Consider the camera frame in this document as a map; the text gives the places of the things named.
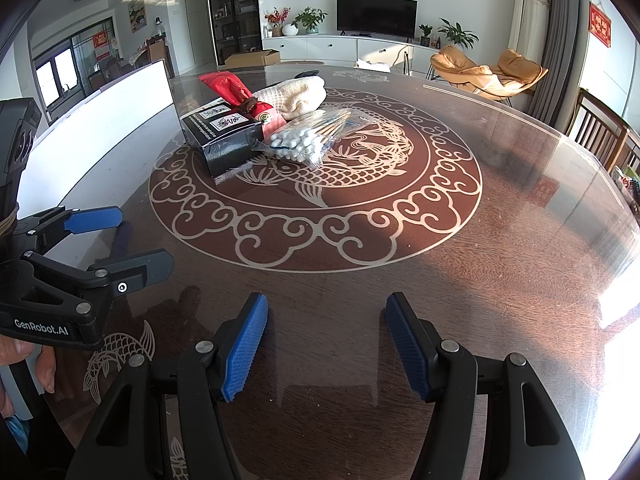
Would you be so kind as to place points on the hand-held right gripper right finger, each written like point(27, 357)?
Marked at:
point(407, 350)

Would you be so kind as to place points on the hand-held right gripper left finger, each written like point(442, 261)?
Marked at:
point(245, 350)

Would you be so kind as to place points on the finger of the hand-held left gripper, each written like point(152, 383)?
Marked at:
point(135, 270)
point(95, 220)

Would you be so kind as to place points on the white container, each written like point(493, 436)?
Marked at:
point(100, 125)

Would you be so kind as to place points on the black cardboard box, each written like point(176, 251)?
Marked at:
point(225, 152)

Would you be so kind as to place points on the red snack packet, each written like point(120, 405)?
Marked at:
point(225, 87)

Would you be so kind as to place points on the bag of cotton swabs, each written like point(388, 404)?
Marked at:
point(300, 142)

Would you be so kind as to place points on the person's left hand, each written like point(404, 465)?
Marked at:
point(45, 367)

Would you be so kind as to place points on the red door poster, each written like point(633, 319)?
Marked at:
point(102, 42)

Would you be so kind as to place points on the cream knitted cloth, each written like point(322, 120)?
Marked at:
point(295, 95)

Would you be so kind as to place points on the dark display cabinet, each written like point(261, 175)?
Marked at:
point(235, 5)

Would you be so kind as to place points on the small black object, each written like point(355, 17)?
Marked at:
point(307, 74)

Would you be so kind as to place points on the white round vase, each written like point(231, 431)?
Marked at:
point(290, 30)

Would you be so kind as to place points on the red flower bouquet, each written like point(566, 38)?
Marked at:
point(276, 17)

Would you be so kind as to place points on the orange lounge chair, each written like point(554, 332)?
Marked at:
point(457, 67)
point(520, 72)

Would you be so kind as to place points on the wooden chair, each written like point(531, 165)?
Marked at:
point(600, 130)

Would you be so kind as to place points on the potted green plant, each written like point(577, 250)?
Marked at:
point(310, 19)

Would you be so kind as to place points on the white low cabinet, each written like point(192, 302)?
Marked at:
point(340, 50)

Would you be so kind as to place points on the small potted plant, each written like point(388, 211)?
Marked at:
point(425, 32)

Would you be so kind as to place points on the large leafy potted plant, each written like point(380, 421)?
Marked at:
point(457, 34)

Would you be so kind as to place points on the black television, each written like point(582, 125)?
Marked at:
point(377, 15)

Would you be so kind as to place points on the grey curtain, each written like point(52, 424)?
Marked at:
point(562, 35)

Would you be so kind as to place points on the white curtain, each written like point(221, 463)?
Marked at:
point(530, 15)

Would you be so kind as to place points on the framed wall picture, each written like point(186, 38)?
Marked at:
point(136, 12)

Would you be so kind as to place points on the red wall hanging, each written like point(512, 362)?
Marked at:
point(600, 25)

